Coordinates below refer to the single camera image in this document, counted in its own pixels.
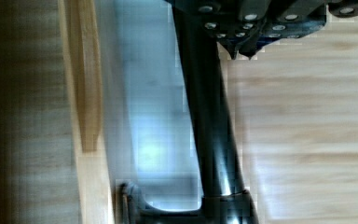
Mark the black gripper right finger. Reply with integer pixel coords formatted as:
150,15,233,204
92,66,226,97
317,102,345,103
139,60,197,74
239,13,326,58

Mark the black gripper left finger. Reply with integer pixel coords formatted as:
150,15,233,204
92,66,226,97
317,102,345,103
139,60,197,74
200,15,265,60

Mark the wooden drawer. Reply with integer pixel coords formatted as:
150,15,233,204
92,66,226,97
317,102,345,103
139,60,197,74
0,0,200,224

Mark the black drawer handle bar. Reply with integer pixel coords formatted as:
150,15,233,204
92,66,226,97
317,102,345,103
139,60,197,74
122,7,259,224

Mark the bamboo cutting board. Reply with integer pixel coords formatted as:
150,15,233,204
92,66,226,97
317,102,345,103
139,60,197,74
219,17,358,224

